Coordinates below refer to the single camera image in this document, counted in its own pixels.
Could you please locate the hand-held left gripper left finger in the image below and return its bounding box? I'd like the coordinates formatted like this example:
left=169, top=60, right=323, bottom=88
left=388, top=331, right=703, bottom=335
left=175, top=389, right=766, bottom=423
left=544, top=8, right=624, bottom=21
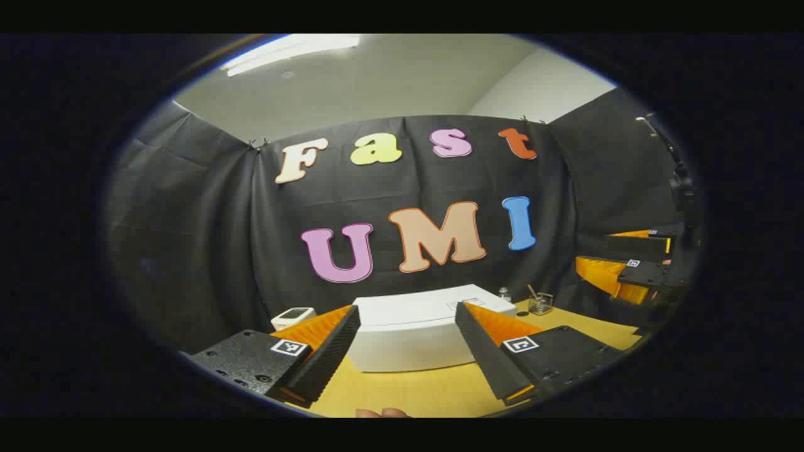
left=179, top=306, right=362, bottom=409

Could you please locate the white toaster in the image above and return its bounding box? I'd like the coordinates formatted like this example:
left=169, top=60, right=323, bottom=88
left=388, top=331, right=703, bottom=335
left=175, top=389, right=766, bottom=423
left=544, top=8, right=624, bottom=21
left=271, top=307, right=317, bottom=331

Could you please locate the white microwave oven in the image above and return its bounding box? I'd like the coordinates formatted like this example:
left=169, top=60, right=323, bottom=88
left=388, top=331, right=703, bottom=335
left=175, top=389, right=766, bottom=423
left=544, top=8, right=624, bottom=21
left=347, top=284, right=517, bottom=373

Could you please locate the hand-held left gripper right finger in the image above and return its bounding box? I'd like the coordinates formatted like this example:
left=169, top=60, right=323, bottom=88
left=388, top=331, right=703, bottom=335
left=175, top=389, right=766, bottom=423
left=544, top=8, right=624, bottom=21
left=455, top=301, right=629, bottom=406

